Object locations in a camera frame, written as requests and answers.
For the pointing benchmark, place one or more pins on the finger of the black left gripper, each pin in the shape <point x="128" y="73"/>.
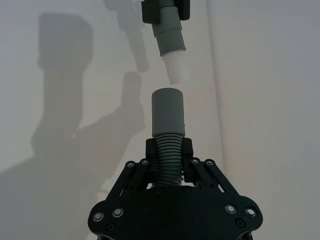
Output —
<point x="150" y="12"/>
<point x="184" y="8"/>

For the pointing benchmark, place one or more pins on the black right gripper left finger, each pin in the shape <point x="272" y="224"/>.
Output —
<point x="150" y="155"/>

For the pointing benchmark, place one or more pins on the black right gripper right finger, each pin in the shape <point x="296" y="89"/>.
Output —
<point x="187" y="155"/>

